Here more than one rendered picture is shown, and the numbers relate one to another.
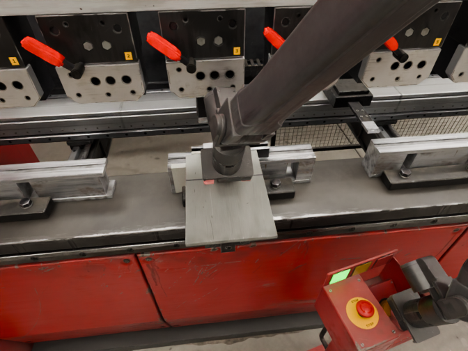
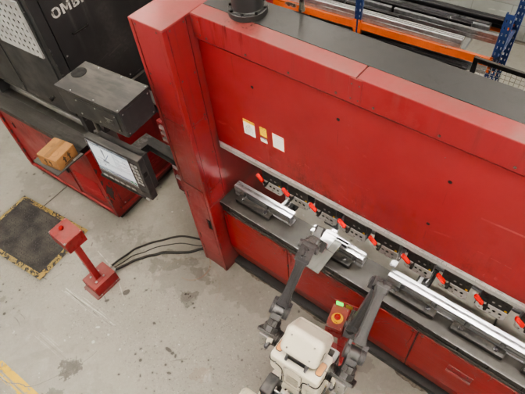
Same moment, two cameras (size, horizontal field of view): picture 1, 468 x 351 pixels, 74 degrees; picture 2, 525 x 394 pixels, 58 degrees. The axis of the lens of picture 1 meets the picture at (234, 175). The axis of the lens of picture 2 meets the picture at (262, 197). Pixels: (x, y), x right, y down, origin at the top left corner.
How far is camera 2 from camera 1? 2.37 m
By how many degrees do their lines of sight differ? 34
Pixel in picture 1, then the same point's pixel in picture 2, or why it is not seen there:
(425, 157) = (409, 290)
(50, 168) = (276, 205)
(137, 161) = not seen: hidden behind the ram
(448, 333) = not seen: outside the picture
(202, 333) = (305, 304)
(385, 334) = (337, 327)
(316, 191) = (358, 272)
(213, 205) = not seen: hidden behind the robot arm
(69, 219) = (274, 225)
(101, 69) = (298, 199)
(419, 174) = (402, 295)
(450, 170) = (417, 302)
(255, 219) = (316, 265)
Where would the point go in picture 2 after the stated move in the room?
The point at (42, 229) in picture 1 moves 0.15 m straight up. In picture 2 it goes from (265, 223) to (263, 211)
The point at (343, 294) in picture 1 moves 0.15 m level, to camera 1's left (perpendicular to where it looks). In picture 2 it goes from (337, 309) to (319, 295)
